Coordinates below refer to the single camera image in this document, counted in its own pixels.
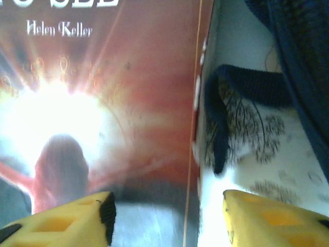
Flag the navy blue backpack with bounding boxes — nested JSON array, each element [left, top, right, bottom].
[[204, 0, 329, 181]]

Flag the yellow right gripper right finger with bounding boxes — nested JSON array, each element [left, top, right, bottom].
[[222, 189, 329, 247]]

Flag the floral tablecloth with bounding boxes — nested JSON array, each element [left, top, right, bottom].
[[199, 0, 329, 247]]

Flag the orange paperback book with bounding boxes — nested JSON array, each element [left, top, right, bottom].
[[0, 0, 214, 247]]

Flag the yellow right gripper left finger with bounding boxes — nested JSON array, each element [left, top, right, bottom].
[[0, 191, 117, 247]]

